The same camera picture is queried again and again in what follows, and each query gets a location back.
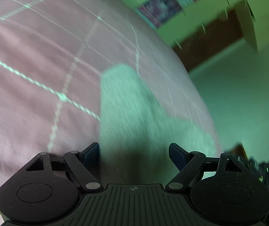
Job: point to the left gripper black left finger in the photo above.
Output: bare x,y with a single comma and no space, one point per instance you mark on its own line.
85,166

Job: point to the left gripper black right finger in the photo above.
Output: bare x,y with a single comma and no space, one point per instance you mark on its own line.
189,165

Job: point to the grey fleece pants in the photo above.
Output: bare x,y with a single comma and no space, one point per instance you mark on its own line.
135,132

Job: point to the dark brown wooden door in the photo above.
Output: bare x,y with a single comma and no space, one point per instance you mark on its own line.
202,45

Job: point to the pink quilted bedspread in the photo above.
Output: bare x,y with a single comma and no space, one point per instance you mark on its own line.
53,54

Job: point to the cream wardrobe with picture panels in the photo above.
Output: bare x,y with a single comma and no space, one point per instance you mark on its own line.
175,20

